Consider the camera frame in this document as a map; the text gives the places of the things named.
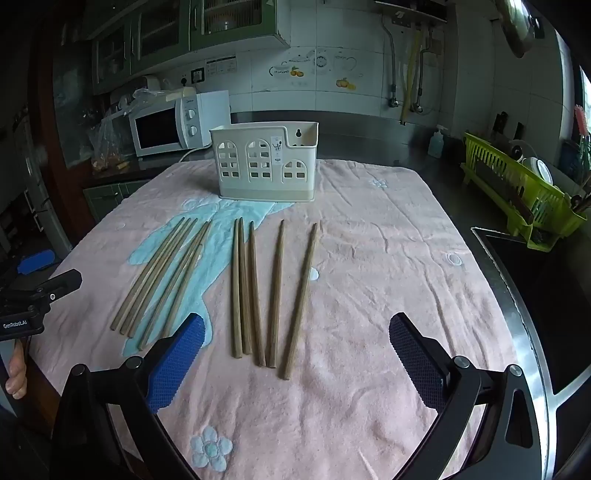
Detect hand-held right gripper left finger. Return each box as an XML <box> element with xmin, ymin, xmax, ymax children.
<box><xmin>48</xmin><ymin>313</ymin><xmax>206</xmax><ymax>480</ymax></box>

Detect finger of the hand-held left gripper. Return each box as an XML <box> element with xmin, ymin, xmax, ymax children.
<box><xmin>28</xmin><ymin>270</ymin><xmax>83</xmax><ymax>302</ymax></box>
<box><xmin>17</xmin><ymin>249</ymin><xmax>56</xmax><ymax>276</ymax></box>

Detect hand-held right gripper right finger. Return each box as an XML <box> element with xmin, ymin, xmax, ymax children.
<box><xmin>389</xmin><ymin>313</ymin><xmax>543</xmax><ymax>480</ymax></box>

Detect light bamboo chopstick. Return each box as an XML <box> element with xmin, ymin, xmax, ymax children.
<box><xmin>111</xmin><ymin>217</ymin><xmax>186</xmax><ymax>330</ymax></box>
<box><xmin>119</xmin><ymin>218</ymin><xmax>192</xmax><ymax>335</ymax></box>
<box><xmin>163</xmin><ymin>222</ymin><xmax>213</xmax><ymax>341</ymax></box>
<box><xmin>137</xmin><ymin>222</ymin><xmax>208</xmax><ymax>350</ymax></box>
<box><xmin>128</xmin><ymin>220</ymin><xmax>198</xmax><ymax>338</ymax></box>

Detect dark wooden chopstick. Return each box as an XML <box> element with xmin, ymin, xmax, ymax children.
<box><xmin>267</xmin><ymin>220</ymin><xmax>286</xmax><ymax>368</ymax></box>
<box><xmin>232</xmin><ymin>218</ymin><xmax>243</xmax><ymax>360</ymax></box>
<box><xmin>249</xmin><ymin>222</ymin><xmax>267</xmax><ymax>366</ymax></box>
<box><xmin>280</xmin><ymin>223</ymin><xmax>320</xmax><ymax>380</ymax></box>
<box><xmin>239</xmin><ymin>217</ymin><xmax>252</xmax><ymax>355</ymax></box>

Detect cream plastic utensil holder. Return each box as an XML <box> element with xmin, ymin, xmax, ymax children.
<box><xmin>210</xmin><ymin>121</ymin><xmax>319</xmax><ymax>204</ymax></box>

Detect person's left hand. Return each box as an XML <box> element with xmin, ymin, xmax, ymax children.
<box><xmin>6</xmin><ymin>344</ymin><xmax>28</xmax><ymax>400</ymax></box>

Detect pink towel with blue pattern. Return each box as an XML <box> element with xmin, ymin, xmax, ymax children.
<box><xmin>28</xmin><ymin>159</ymin><xmax>520</xmax><ymax>480</ymax></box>

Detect green base cabinet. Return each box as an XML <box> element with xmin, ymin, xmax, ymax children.
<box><xmin>83</xmin><ymin>180</ymin><xmax>154</xmax><ymax>223</ymax></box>

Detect steel kitchen sink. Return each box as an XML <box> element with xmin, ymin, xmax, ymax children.
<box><xmin>470</xmin><ymin>225</ymin><xmax>591</xmax><ymax>400</ymax></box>

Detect clear plastic bag with food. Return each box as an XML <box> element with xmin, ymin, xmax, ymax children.
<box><xmin>88</xmin><ymin>88</ymin><xmax>172</xmax><ymax>175</ymax></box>

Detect white microwave oven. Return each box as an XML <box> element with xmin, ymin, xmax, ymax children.
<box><xmin>128</xmin><ymin>90</ymin><xmax>232</xmax><ymax>158</ymax></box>

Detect green dish rack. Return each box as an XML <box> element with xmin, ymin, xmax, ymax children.
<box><xmin>462</xmin><ymin>132</ymin><xmax>588</xmax><ymax>253</ymax></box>

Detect blue soap bottle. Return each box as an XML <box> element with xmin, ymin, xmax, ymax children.
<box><xmin>427</xmin><ymin>124</ymin><xmax>450</xmax><ymax>160</ymax></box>

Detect white bowls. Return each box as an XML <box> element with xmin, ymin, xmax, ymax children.
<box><xmin>509</xmin><ymin>140</ymin><xmax>555</xmax><ymax>186</ymax></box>

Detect pink brush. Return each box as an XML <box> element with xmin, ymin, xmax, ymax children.
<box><xmin>574</xmin><ymin>104</ymin><xmax>590</xmax><ymax>140</ymax></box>

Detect grey metal pipe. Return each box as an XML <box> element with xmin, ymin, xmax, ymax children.
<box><xmin>381</xmin><ymin>14</ymin><xmax>400</xmax><ymax>110</ymax></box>

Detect hanging metal wok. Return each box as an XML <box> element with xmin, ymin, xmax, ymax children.
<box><xmin>495</xmin><ymin>0</ymin><xmax>546</xmax><ymax>59</ymax></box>

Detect white microwave cable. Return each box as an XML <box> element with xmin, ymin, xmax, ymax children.
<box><xmin>178</xmin><ymin>147</ymin><xmax>212</xmax><ymax>165</ymax></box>

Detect black knife handles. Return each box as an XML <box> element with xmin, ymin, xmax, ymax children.
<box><xmin>493</xmin><ymin>111</ymin><xmax>525</xmax><ymax>140</ymax></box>

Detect white wall label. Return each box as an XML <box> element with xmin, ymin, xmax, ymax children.
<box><xmin>206</xmin><ymin>55</ymin><xmax>238</xmax><ymax>77</ymax></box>

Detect green wall cabinets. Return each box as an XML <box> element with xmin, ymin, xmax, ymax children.
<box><xmin>90</xmin><ymin>0</ymin><xmax>291</xmax><ymax>96</ymax></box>

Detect yellow gas hose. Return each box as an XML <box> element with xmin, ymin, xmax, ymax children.
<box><xmin>400</xmin><ymin>28</ymin><xmax>424</xmax><ymax>126</ymax></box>

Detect fruit wall stickers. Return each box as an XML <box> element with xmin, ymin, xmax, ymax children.
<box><xmin>269</xmin><ymin>47</ymin><xmax>359</xmax><ymax>91</ymax></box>

